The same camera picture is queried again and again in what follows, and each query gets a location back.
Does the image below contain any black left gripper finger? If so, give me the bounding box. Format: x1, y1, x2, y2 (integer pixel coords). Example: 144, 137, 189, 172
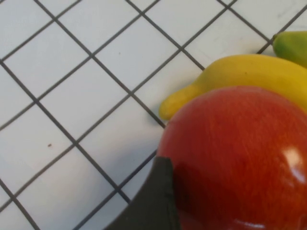
106, 155, 181, 230

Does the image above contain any red apple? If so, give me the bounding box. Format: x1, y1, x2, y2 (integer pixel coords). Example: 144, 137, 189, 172
157, 85, 307, 230

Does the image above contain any yellow banana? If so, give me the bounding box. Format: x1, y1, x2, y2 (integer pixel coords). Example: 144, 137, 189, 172
159, 54, 307, 120
272, 31, 307, 67

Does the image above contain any white black-grid tablecloth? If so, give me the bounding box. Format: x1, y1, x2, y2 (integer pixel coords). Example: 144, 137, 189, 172
0, 0, 307, 230

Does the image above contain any yellow banana, pale green tip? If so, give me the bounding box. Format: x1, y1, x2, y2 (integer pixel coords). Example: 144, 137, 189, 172
272, 31, 307, 67

